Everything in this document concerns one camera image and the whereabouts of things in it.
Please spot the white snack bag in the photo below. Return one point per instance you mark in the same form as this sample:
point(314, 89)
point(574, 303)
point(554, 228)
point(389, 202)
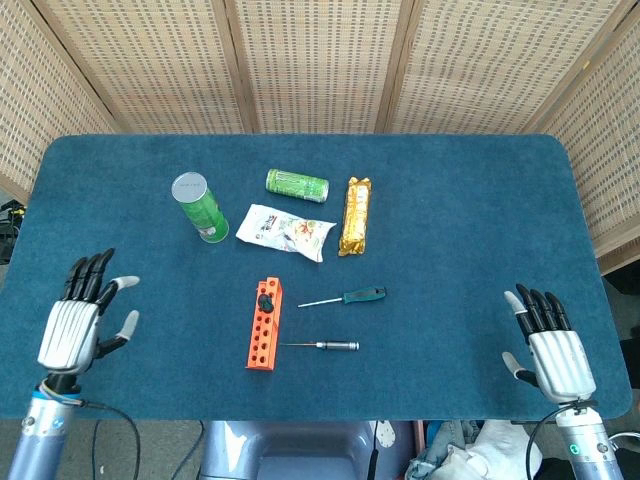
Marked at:
point(280, 230)

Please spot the white crumpled cloth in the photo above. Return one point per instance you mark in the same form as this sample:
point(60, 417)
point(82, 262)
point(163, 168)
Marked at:
point(500, 445)

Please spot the green chips tube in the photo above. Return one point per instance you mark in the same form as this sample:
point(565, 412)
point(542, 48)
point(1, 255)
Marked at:
point(205, 215)

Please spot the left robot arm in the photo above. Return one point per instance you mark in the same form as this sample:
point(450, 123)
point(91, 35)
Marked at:
point(40, 430)

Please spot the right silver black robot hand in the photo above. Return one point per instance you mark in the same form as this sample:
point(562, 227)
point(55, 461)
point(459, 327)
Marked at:
point(560, 362)

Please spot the gold foil biscuit pack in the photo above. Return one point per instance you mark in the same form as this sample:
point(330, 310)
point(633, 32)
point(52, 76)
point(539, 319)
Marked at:
point(356, 215)

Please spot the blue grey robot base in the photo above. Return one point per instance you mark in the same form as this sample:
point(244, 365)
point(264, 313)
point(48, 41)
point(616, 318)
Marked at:
point(300, 450)

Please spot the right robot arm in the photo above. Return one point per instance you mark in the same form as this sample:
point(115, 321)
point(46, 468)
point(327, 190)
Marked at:
point(585, 445)

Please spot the orange tool holder block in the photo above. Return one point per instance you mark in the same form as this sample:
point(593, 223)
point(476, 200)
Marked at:
point(262, 345)

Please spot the green drink can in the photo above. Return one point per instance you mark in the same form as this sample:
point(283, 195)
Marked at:
point(295, 185)

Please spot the small green black screwdriver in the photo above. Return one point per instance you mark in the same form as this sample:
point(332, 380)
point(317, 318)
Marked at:
point(265, 303)

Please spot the white perforated plate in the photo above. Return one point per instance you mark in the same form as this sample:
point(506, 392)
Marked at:
point(385, 435)

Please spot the woven bamboo screen panel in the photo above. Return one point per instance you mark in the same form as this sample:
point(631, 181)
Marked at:
point(600, 150)
point(30, 100)
point(490, 65)
point(150, 65)
point(320, 65)

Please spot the blue felt table mat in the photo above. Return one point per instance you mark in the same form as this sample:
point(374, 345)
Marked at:
point(450, 250)

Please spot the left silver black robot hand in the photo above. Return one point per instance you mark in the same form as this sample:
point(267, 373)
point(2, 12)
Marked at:
point(67, 335)

